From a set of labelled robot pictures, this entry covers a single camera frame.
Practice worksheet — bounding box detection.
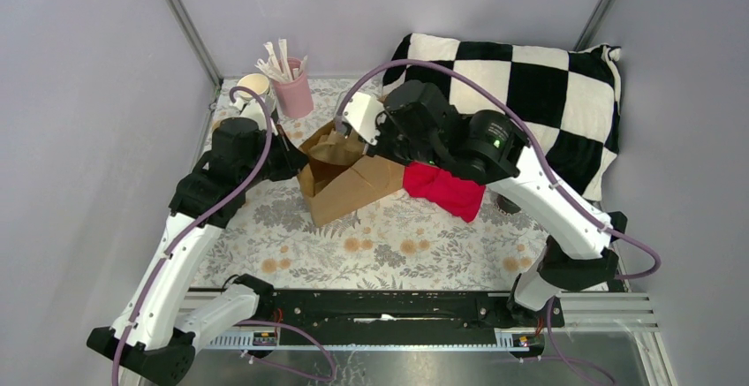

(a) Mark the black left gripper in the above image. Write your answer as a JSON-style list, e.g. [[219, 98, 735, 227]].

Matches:
[[240, 123, 311, 189]]

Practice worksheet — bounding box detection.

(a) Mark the brown paper bag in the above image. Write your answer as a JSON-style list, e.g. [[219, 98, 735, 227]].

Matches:
[[297, 122, 405, 227]]

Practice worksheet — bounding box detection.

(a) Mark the cardboard cup carrier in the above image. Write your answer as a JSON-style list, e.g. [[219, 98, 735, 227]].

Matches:
[[308, 128, 365, 166]]

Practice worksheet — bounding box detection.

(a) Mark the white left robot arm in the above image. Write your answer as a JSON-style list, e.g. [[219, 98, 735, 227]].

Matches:
[[87, 117, 308, 385]]

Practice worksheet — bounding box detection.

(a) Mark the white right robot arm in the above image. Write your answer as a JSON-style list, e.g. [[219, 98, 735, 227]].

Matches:
[[339, 80, 626, 326]]

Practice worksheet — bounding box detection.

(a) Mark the pink cup holder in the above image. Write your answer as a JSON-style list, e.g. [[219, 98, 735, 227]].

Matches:
[[271, 57, 314, 119]]

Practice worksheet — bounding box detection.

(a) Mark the stack of paper cups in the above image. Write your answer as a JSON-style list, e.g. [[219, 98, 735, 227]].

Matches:
[[232, 73, 278, 120]]

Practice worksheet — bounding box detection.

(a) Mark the red cloth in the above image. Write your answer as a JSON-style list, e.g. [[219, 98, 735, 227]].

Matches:
[[403, 163, 486, 223]]

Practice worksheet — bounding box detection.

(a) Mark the floral table mat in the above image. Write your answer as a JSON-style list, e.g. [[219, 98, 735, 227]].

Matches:
[[186, 78, 609, 292]]

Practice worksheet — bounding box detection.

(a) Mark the checkered black white pillow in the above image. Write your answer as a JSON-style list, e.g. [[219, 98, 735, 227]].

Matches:
[[392, 33, 622, 201]]

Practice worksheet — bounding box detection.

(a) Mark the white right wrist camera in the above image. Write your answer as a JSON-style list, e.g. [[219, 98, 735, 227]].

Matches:
[[340, 92, 384, 146]]

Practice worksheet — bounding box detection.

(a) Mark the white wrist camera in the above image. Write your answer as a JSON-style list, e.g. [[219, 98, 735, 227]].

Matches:
[[340, 92, 384, 146], [232, 99, 279, 133]]

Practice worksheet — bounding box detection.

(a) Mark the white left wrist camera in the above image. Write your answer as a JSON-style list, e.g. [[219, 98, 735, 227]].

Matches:
[[232, 99, 279, 133]]

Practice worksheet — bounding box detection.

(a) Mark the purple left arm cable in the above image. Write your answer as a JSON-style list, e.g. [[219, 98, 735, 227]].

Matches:
[[110, 85, 339, 386]]

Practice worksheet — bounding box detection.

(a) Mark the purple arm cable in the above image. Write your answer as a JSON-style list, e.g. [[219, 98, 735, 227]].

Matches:
[[336, 58, 662, 386], [110, 85, 339, 386]]

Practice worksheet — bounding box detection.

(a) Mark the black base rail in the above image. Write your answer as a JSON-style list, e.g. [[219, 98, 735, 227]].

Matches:
[[219, 286, 566, 350]]

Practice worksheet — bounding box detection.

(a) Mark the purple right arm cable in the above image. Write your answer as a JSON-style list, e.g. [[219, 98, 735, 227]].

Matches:
[[336, 58, 662, 386]]

